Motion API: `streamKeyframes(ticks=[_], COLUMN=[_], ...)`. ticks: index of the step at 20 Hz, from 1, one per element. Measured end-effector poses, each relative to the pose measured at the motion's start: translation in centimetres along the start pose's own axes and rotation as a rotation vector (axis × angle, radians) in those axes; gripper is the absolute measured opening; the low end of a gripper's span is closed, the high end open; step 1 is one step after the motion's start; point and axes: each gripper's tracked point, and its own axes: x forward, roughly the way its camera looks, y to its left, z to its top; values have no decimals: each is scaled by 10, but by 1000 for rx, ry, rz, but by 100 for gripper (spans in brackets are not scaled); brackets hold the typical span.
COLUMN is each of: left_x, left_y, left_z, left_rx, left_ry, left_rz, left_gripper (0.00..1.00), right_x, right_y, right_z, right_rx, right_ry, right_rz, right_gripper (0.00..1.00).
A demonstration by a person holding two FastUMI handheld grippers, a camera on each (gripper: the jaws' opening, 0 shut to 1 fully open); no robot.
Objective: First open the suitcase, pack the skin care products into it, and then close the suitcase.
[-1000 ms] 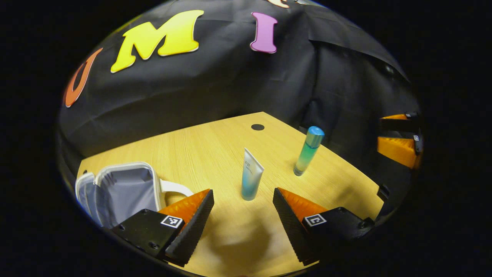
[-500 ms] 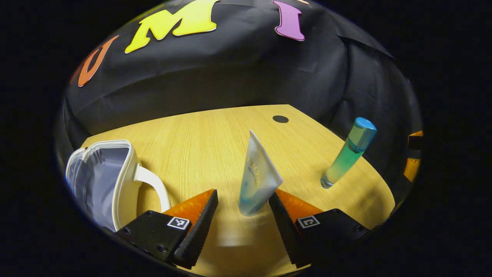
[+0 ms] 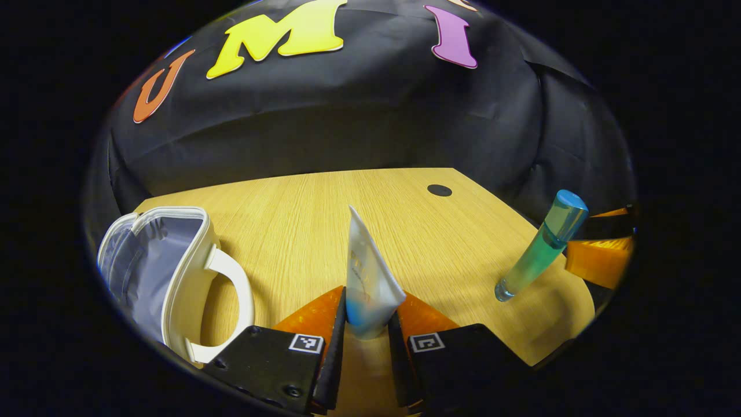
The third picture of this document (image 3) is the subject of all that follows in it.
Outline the green bottle with blue cap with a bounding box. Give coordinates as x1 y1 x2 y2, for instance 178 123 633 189
494 189 590 303

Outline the white and blue cream tube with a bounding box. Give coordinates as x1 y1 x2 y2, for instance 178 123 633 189
346 205 407 341

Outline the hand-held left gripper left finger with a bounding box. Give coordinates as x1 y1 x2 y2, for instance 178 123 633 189
203 284 349 416

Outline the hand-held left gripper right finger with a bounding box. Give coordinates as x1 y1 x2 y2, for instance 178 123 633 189
386 291 534 414

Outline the black backdrop cloth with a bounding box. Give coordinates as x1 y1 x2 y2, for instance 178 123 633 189
81 0 637 232

